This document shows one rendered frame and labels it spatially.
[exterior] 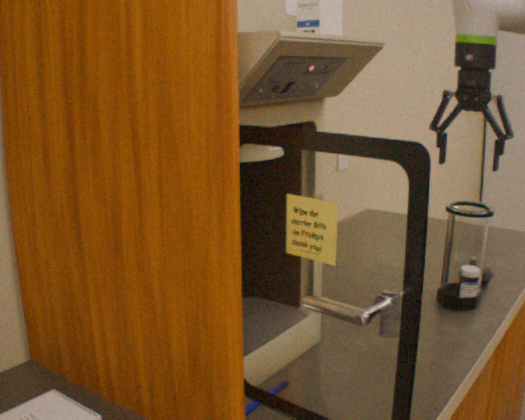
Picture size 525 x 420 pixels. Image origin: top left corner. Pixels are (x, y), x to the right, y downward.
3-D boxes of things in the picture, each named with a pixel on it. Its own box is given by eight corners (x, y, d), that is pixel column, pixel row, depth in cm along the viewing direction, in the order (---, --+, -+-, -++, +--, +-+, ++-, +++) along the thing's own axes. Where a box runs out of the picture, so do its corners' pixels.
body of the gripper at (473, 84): (451, 68, 125) (449, 110, 127) (489, 71, 121) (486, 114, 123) (460, 68, 131) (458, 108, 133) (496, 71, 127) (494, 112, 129)
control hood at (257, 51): (207, 108, 80) (206, 33, 78) (326, 96, 106) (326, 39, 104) (279, 111, 74) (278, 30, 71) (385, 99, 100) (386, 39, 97)
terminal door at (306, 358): (231, 387, 91) (224, 122, 81) (404, 463, 71) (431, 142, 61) (227, 388, 90) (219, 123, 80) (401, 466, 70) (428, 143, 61)
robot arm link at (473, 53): (501, 45, 126) (462, 43, 131) (489, 43, 117) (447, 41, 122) (499, 72, 128) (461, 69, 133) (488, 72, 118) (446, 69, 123)
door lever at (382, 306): (326, 299, 74) (326, 279, 73) (392, 318, 68) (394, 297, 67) (298, 312, 70) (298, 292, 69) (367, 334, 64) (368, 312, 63)
